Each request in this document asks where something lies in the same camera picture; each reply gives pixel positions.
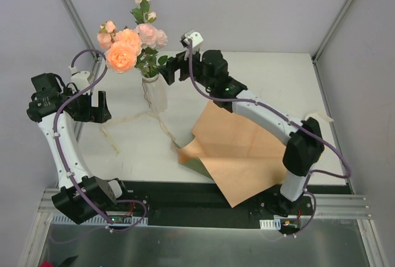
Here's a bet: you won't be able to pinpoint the aluminium front rail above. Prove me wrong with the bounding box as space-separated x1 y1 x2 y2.
315 194 373 220

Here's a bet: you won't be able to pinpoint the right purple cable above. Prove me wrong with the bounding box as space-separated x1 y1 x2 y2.
186 39 352 240

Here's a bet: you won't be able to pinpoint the orange wrapping paper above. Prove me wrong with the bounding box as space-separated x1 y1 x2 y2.
192 102 286 207

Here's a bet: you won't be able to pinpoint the cream ribbon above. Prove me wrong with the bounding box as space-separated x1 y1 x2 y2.
99 109 335 157

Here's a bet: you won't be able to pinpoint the pink flower bouquet green leaves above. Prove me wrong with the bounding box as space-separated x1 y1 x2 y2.
135 11 168 78

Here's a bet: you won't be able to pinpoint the purple cable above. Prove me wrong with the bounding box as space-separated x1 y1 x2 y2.
52 49 148 234
186 39 352 240

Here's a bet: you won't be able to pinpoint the white ribbed ceramic vase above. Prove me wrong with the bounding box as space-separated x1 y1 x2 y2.
142 74 167 113

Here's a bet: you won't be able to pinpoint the green wrapping paper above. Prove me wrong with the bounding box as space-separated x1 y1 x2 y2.
172 137 214 181

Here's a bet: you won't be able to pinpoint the right white cable duct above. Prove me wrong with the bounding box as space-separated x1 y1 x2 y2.
259 218 281 231

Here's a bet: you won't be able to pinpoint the white cable duct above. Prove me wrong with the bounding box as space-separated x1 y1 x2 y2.
52 213 148 227
259 218 281 231

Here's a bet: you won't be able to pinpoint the left white cable duct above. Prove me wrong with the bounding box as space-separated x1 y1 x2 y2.
52 213 148 227

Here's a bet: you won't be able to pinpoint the left aluminium frame post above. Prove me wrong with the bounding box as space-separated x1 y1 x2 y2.
61 0 94 49

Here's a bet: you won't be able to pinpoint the aluminium frame post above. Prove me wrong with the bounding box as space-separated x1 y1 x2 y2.
312 0 356 65
61 0 94 49

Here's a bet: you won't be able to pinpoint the red black object bottom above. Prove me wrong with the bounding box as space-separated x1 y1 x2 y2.
38 255 78 267

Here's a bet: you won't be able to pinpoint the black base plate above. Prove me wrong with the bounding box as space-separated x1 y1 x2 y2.
101 178 352 228

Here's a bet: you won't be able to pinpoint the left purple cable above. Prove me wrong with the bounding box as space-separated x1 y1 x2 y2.
52 49 148 234

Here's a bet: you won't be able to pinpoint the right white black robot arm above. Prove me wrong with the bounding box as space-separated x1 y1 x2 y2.
159 50 324 215

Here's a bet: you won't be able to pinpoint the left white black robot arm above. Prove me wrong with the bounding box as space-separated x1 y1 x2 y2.
27 73 131 224

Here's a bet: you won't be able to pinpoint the right aluminium frame post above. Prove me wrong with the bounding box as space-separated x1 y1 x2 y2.
312 0 356 65

